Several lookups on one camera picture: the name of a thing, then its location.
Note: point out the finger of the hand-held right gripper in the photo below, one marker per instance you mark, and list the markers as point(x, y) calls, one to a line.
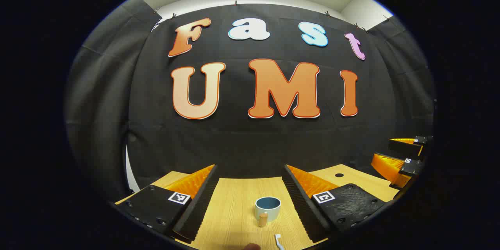
point(412, 167)
point(402, 147)

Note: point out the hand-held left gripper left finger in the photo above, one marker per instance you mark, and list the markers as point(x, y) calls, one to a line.
point(199, 207)

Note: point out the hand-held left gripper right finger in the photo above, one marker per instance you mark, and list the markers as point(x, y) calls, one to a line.
point(300, 207)

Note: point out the white toothbrush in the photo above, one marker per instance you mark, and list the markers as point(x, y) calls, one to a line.
point(279, 242)

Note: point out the wooden desktop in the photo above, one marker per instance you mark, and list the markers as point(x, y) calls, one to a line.
point(234, 218)

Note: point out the black backdrop cloth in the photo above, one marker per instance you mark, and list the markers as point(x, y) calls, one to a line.
point(242, 140)

